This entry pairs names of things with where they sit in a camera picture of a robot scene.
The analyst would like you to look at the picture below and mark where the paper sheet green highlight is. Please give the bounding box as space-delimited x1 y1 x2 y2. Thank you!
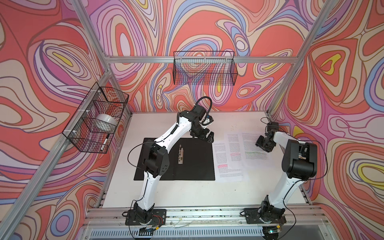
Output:
241 133 269 169

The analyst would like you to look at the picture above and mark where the green circuit board left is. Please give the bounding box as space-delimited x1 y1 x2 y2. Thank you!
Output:
139 227 159 236

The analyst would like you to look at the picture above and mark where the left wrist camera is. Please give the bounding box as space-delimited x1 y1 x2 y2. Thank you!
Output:
202 115 214 126

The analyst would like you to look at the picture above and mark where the white RAY file folder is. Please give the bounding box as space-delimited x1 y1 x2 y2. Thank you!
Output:
133 137 216 181

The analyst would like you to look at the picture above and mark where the black white marker pen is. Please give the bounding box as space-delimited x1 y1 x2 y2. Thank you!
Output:
100 134 110 153

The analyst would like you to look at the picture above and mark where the black wire basket left wall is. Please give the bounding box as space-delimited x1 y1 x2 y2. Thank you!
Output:
62 83 129 154

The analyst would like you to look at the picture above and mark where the green circuit board right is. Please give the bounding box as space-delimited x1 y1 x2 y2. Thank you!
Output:
263 227 282 235

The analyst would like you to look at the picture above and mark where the black wire basket wall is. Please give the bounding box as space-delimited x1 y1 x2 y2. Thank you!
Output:
62 83 129 154
173 50 238 86

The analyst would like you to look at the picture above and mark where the green circuit board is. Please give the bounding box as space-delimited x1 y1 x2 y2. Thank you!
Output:
263 227 282 235
139 227 159 236

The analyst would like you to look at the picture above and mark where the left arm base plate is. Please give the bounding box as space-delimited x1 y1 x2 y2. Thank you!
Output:
122 209 167 227

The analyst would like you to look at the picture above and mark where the white tape roll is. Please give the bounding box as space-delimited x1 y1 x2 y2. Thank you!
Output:
95 114 118 131

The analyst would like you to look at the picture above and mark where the paper sheet middle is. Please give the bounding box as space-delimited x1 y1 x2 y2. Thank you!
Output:
224 133 243 170

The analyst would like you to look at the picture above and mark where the black wire basket back wall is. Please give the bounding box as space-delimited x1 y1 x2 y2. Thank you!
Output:
173 50 238 86

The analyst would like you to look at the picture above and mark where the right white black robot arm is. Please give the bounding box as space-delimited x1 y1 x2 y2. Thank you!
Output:
256 122 318 223

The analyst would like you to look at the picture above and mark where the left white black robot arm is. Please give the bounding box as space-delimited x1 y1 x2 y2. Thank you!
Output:
128 106 214 225

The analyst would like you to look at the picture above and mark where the aluminium front rail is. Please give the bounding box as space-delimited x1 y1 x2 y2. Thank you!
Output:
83 205 329 228

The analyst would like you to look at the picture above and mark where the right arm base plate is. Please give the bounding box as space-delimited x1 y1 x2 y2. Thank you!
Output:
242 207 286 225

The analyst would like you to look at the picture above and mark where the paper sheet pink highlight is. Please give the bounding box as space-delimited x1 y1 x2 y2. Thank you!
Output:
212 142 248 183

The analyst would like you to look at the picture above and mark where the metal folder clip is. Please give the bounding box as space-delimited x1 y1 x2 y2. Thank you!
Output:
178 145 184 165

